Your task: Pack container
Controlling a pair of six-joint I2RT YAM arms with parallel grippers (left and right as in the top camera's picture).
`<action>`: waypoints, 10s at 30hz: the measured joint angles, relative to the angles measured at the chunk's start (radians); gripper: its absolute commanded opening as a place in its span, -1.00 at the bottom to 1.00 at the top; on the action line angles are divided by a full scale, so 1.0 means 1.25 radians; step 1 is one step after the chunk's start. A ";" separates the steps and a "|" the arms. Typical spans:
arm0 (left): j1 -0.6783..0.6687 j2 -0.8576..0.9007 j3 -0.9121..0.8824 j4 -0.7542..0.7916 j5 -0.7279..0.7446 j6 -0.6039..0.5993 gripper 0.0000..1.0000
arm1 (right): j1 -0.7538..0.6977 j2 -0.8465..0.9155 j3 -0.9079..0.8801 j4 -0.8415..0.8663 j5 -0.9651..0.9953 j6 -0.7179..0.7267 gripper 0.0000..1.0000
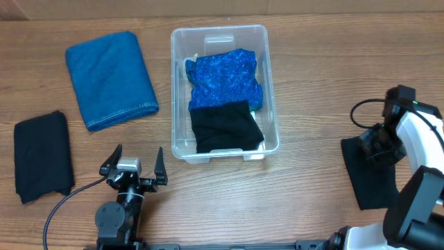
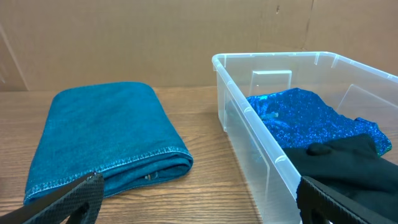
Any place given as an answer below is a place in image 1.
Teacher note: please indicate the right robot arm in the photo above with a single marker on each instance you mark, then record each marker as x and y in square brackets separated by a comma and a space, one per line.
[398, 166]

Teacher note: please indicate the sparkly blue fabric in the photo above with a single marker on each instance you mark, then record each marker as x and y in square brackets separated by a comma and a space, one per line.
[224, 78]

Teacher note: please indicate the clear plastic storage container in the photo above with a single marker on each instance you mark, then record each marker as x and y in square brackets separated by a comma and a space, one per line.
[191, 43]

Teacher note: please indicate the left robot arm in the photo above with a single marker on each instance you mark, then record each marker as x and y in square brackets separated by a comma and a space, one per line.
[118, 221]

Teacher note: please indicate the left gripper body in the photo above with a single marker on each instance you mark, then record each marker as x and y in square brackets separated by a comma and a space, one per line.
[148, 186]

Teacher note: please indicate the black cloth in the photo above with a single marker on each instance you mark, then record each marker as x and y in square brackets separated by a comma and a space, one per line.
[42, 157]
[374, 184]
[230, 126]

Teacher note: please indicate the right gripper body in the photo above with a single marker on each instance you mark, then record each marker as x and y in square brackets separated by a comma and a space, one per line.
[373, 145]

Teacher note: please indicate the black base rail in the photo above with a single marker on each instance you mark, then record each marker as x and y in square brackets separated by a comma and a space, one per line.
[298, 245]

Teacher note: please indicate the blue terry towel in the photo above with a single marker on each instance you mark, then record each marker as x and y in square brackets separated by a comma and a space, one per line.
[111, 81]

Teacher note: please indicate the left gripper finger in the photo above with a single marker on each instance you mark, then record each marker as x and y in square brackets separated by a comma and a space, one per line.
[161, 177]
[113, 159]

